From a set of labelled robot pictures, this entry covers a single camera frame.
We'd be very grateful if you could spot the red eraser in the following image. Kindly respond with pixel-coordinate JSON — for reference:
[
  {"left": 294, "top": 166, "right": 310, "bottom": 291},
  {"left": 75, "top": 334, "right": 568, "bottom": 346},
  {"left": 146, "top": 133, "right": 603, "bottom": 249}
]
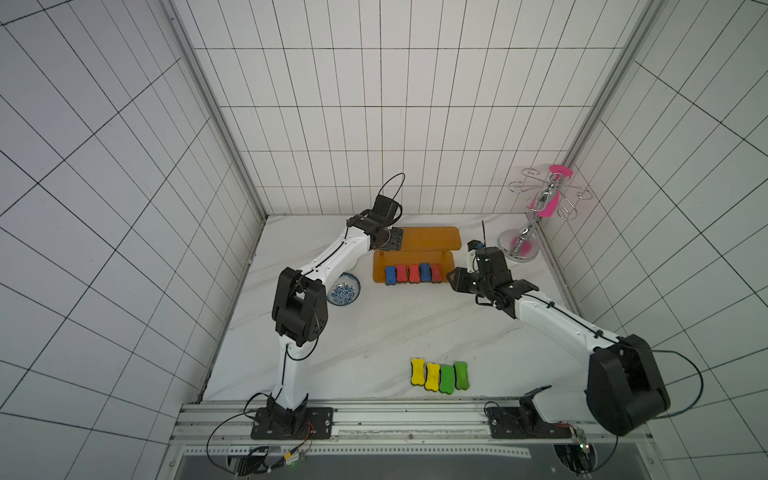
[
  {"left": 430, "top": 263, "right": 443, "bottom": 283},
  {"left": 395, "top": 264, "right": 409, "bottom": 283},
  {"left": 408, "top": 264, "right": 421, "bottom": 284}
]

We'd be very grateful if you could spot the blue eraser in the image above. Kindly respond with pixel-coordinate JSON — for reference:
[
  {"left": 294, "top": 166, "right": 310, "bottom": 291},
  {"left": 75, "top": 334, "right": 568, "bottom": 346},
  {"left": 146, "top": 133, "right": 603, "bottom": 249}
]
[
  {"left": 385, "top": 266, "right": 398, "bottom": 285},
  {"left": 419, "top": 263, "right": 432, "bottom": 282}
]

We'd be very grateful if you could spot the green eraser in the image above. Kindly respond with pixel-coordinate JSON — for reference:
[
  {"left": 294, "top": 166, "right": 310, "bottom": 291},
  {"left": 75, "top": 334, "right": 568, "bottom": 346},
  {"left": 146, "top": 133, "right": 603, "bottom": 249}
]
[
  {"left": 438, "top": 365, "right": 456, "bottom": 395},
  {"left": 453, "top": 361, "right": 470, "bottom": 391}
]

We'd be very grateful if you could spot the yellow eraser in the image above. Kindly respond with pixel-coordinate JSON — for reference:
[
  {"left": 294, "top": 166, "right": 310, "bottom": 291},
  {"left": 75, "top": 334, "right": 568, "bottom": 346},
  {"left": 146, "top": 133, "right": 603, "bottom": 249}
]
[
  {"left": 410, "top": 358, "right": 426, "bottom": 386},
  {"left": 424, "top": 362, "right": 441, "bottom": 392}
]

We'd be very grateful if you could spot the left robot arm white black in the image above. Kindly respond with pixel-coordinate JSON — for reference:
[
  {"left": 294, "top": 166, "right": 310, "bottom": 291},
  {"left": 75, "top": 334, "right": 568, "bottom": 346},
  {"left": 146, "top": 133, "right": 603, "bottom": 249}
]
[{"left": 269, "top": 226, "right": 404, "bottom": 418}]

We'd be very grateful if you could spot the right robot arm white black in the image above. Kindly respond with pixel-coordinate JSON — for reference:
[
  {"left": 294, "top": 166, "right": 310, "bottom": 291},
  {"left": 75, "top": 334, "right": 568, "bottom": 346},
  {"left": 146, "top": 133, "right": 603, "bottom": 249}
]
[{"left": 446, "top": 240, "right": 671, "bottom": 436}]

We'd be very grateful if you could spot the orange two-tier shelf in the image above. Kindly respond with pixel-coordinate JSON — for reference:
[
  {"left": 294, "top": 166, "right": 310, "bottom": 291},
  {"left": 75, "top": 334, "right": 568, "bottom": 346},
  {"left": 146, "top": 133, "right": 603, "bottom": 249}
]
[{"left": 373, "top": 226, "right": 462, "bottom": 284}]

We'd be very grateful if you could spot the blue patterned bowl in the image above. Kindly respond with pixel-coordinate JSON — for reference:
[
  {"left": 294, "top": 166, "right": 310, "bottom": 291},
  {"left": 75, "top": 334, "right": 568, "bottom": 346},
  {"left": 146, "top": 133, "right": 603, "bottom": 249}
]
[{"left": 326, "top": 272, "right": 361, "bottom": 306}]

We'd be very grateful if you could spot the pink object on stand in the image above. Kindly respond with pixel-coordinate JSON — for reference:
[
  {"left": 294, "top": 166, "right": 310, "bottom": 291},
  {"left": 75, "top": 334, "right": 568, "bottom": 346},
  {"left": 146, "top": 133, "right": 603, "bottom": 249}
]
[{"left": 529, "top": 165, "right": 573, "bottom": 218}]

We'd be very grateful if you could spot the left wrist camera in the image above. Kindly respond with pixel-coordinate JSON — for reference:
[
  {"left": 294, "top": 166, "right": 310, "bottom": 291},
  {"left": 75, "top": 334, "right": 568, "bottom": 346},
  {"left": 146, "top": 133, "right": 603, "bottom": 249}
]
[{"left": 367, "top": 194, "right": 403, "bottom": 226}]

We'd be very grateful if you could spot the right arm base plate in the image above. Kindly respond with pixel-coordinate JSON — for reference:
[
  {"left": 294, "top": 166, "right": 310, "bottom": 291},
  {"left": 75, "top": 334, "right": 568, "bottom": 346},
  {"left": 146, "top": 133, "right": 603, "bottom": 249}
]
[{"left": 484, "top": 405, "right": 572, "bottom": 440}]

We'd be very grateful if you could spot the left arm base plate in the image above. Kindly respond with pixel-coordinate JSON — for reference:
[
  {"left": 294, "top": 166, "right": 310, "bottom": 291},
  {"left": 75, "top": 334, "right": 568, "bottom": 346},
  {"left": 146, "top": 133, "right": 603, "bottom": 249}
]
[{"left": 250, "top": 406, "right": 334, "bottom": 440}]

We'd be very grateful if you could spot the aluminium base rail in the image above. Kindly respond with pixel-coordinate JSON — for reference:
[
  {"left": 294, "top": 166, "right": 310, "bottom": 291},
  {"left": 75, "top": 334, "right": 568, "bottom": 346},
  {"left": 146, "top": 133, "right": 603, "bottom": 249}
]
[{"left": 170, "top": 397, "right": 648, "bottom": 458}]

